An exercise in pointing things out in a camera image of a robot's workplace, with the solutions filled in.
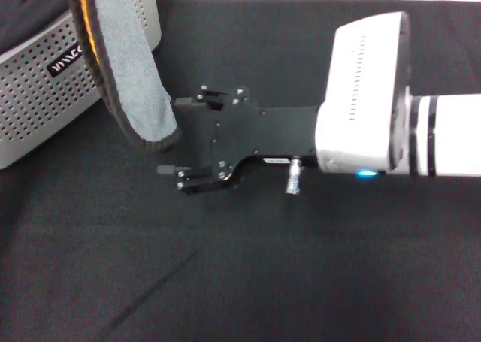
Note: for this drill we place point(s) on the dark cloth inside box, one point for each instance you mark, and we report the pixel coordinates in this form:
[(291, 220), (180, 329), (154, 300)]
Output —
[(30, 11)]

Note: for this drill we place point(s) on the black tablecloth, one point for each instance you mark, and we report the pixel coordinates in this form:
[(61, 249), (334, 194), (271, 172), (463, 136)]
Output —
[(240, 263)]

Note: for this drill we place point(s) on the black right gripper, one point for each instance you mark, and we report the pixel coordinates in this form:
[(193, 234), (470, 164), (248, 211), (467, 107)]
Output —
[(278, 131)]

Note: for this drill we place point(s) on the orange grey towel black trim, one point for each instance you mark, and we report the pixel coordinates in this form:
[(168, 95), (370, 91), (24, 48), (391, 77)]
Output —
[(127, 56)]

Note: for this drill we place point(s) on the grey perforated storage box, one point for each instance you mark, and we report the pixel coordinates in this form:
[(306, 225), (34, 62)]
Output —
[(34, 105)]

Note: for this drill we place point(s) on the white right wrist housing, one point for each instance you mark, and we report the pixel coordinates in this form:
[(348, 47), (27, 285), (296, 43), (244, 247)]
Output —
[(360, 94)]

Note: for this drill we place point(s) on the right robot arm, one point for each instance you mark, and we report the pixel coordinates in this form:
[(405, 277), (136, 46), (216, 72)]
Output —
[(451, 131)]

